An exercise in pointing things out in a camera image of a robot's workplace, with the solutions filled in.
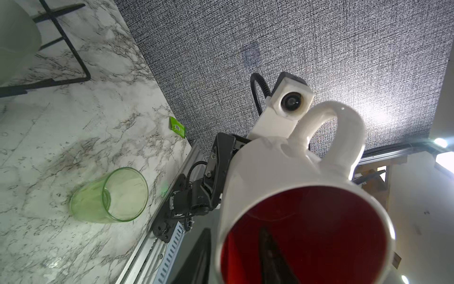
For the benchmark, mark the green marker pen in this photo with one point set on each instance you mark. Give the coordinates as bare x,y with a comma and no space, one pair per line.
177,127

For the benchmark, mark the aluminium front rail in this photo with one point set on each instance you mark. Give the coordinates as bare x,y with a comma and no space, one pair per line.
154,256

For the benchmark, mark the red cup white outside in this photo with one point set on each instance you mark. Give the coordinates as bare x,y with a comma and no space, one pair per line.
298,192

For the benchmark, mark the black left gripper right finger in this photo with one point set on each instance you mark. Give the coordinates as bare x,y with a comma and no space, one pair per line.
274,267

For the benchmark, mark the pale yellow-green frosted cup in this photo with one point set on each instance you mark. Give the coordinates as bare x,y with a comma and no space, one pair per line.
20,40

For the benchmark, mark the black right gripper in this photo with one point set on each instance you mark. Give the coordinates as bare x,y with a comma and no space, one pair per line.
224,148

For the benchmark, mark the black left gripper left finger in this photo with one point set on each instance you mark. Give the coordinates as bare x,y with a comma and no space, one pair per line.
196,267

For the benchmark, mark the short green cup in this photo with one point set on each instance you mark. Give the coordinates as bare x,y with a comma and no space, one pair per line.
119,196

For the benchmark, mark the black wire dish rack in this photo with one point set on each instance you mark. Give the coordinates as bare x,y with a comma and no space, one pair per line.
57,62

